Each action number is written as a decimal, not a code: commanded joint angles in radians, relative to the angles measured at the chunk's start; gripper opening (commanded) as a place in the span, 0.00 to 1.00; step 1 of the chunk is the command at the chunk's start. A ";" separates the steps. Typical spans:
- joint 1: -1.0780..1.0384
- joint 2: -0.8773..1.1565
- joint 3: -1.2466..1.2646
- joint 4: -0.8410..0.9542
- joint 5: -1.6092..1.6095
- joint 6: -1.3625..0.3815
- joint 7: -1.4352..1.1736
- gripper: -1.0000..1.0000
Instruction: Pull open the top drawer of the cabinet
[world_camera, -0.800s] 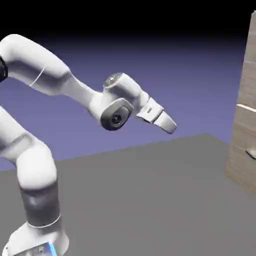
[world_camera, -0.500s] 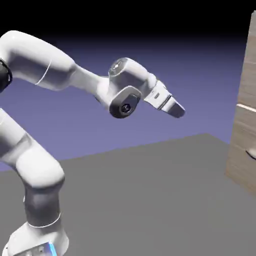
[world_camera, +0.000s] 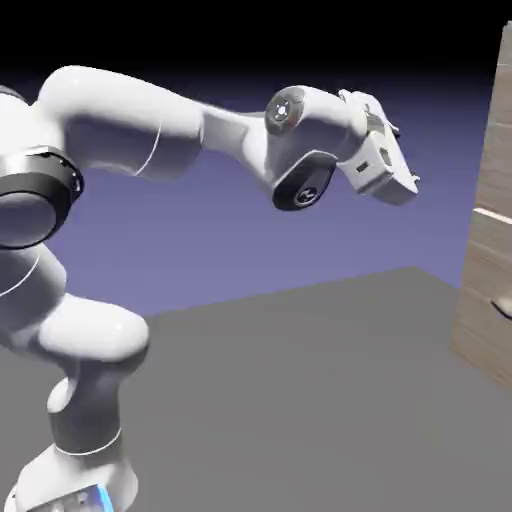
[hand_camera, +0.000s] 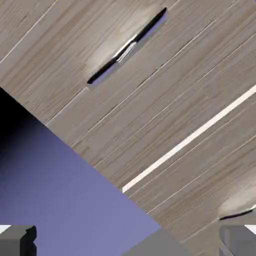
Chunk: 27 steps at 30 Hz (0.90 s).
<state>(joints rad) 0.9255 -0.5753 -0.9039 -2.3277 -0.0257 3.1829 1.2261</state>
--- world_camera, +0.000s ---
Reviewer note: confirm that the light wood cabinet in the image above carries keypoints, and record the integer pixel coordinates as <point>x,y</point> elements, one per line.
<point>480,320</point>

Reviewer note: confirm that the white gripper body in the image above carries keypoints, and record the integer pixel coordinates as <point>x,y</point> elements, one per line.
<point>404,188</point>

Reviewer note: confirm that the light wood drawer front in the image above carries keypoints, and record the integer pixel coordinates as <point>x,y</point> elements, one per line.
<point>480,280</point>
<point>498,160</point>

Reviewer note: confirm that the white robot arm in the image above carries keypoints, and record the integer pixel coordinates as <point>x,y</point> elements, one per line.
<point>120,120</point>

